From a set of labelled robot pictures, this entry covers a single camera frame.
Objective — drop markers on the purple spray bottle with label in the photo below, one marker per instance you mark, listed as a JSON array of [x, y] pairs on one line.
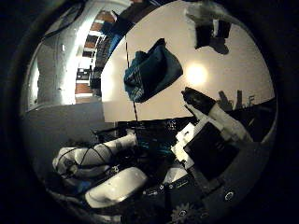
[[204, 34]]

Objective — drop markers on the dark blue folded cloth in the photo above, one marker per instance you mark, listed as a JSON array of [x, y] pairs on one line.
[[152, 73]]

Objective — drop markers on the wooden shelf rack with boxes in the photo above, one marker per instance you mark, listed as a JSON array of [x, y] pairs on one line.
[[93, 53]]

